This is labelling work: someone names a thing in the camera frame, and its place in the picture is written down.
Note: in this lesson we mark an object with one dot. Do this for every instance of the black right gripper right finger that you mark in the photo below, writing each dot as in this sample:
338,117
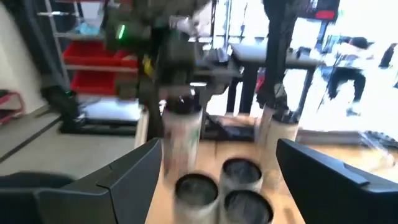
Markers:
342,199

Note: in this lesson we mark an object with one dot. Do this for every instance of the monitor with red screen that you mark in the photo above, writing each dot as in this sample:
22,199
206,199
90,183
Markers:
325,14

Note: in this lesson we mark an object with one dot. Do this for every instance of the red metal cart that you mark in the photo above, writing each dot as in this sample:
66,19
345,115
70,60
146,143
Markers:
9,105

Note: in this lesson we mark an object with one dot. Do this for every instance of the dark room table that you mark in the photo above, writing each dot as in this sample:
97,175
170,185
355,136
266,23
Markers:
258,53

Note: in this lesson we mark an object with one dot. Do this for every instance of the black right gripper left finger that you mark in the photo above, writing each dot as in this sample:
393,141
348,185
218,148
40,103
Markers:
93,202

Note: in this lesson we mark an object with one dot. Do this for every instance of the metal shelf rack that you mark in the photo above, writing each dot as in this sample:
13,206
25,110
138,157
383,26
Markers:
56,34

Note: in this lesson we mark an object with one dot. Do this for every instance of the red storage bin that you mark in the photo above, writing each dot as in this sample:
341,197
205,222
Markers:
93,82
93,53

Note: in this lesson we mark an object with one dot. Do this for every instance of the person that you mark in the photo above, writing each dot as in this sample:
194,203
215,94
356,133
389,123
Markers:
351,71

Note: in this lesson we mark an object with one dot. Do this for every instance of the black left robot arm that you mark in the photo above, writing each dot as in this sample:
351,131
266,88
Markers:
280,62

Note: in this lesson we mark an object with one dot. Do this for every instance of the black flat platform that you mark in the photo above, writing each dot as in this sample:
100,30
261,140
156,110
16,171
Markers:
102,124

